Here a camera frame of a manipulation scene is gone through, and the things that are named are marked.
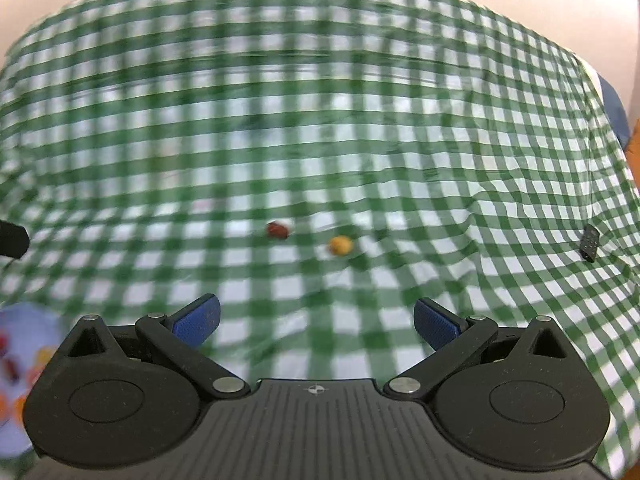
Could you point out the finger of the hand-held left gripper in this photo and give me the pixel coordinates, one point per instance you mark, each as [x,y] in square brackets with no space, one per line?
[12,240]

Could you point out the red dried date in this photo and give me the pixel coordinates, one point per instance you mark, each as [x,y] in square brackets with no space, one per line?
[277,230]

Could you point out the green checkered tablecloth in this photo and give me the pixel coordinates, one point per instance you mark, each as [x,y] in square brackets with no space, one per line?
[320,135]

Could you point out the large plastic-wrapped orange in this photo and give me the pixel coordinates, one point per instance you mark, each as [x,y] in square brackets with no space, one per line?
[45,356]

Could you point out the black remote control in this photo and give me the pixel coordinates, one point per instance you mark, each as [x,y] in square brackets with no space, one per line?
[590,243]

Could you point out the light blue plate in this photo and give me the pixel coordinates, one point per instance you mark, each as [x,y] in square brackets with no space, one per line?
[30,325]

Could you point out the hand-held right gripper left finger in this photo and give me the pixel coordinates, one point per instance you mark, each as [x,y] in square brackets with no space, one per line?
[197,321]

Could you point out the yellow-brown small round fruit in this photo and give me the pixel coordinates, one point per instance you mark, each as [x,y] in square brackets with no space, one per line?
[340,245]

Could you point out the orange object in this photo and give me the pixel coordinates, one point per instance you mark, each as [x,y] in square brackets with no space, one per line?
[636,137]

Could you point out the blue object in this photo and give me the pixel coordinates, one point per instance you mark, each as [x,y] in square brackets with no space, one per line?
[616,112]

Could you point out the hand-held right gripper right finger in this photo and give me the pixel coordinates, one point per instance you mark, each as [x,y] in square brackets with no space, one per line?
[436,325]

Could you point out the small plastic-wrapped orange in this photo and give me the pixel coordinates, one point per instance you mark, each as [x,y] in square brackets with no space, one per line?
[21,408]

